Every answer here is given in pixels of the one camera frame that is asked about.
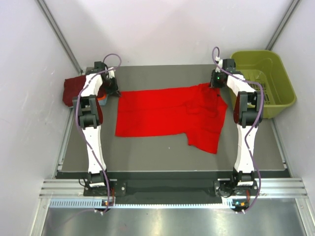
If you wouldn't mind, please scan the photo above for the green plastic laundry basket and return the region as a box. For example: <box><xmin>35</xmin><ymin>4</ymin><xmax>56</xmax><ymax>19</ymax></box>
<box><xmin>231</xmin><ymin>50</ymin><xmax>296</xmax><ymax>119</ymax></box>

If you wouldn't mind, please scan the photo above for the dark red folded shirt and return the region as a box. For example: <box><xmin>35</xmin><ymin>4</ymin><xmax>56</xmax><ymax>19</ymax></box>
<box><xmin>63</xmin><ymin>75</ymin><xmax>86</xmax><ymax>107</ymax></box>

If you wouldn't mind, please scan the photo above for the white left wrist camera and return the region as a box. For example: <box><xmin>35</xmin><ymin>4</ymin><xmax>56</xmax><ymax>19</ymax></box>
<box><xmin>106</xmin><ymin>67</ymin><xmax>116</xmax><ymax>79</ymax></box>

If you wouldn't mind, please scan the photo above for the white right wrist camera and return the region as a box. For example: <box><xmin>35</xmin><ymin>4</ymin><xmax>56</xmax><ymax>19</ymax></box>
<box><xmin>215</xmin><ymin>57</ymin><xmax>223</xmax><ymax>72</ymax></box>

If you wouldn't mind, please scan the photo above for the orange folded shirt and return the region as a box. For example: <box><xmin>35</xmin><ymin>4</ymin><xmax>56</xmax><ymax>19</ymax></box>
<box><xmin>97</xmin><ymin>94</ymin><xmax>107</xmax><ymax>101</ymax></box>

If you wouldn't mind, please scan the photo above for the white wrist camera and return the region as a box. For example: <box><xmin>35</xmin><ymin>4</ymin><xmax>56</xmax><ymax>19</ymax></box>
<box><xmin>215</xmin><ymin>57</ymin><xmax>223</xmax><ymax>72</ymax></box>
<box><xmin>106</xmin><ymin>67</ymin><xmax>116</xmax><ymax>79</ymax></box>

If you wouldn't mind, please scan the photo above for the red t shirt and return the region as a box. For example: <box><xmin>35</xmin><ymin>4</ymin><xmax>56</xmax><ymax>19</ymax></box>
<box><xmin>115</xmin><ymin>83</ymin><xmax>228</xmax><ymax>154</ymax></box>

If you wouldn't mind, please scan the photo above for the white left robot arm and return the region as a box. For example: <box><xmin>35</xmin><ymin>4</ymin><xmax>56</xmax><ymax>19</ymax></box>
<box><xmin>72</xmin><ymin>61</ymin><xmax>121</xmax><ymax>197</ymax></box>

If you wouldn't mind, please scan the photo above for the slotted cable duct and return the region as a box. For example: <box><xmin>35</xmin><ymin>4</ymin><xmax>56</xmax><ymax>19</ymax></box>
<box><xmin>49</xmin><ymin>198</ymin><xmax>236</xmax><ymax>209</ymax></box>

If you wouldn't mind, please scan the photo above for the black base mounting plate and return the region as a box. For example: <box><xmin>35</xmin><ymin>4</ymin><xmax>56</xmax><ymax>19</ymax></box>
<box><xmin>83</xmin><ymin>179</ymin><xmax>258</xmax><ymax>197</ymax></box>

